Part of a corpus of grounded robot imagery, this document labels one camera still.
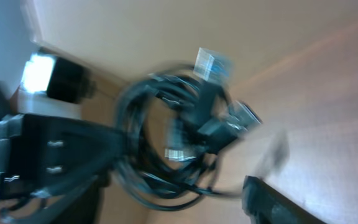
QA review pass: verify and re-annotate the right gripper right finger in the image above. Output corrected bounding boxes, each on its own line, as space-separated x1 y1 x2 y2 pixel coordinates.
242 176 324 224

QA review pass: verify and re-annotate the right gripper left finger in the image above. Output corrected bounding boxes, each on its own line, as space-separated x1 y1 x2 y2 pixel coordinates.
0 114 124 223

